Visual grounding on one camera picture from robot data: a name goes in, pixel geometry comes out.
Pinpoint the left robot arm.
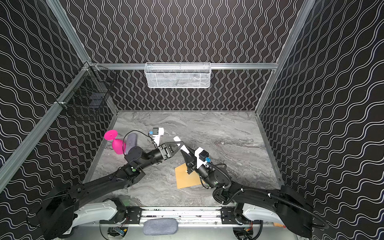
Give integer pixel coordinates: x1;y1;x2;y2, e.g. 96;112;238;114
37;141;184;240

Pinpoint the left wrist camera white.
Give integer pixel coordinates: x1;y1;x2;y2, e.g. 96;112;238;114
149;128;165;148

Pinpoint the aluminium corner post left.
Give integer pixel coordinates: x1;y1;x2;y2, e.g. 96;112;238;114
46;0;92;64

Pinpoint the aluminium corner post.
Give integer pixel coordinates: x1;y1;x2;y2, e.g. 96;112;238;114
46;0;92;64
255;0;316;116

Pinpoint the aluminium back crossbar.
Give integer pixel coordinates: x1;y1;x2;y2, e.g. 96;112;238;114
91;63;278;70

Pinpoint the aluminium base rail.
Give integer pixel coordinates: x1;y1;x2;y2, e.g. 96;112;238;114
119;205;302;226

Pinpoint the aluminium left side rail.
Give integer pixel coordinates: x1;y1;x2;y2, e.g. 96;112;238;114
1;63;90;191

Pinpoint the aluminium corner post right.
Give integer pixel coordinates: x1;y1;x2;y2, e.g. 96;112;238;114
255;0;316;116

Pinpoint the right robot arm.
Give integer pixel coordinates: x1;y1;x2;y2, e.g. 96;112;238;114
181;146;329;238

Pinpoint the black wire basket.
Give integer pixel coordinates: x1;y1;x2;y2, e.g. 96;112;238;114
60;66;118;122

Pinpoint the white wire basket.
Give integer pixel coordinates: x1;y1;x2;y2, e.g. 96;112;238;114
144;67;212;89

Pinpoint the grey fabric pouch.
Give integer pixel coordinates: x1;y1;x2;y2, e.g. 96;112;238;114
143;218;178;236

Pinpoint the white glue stick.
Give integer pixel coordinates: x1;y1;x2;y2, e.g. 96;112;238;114
174;136;190;154

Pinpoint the brown manila envelope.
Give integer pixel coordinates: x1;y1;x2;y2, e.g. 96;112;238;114
175;164;201;189

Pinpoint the magenta plastic goblet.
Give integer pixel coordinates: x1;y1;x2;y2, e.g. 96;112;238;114
104;130;126;155

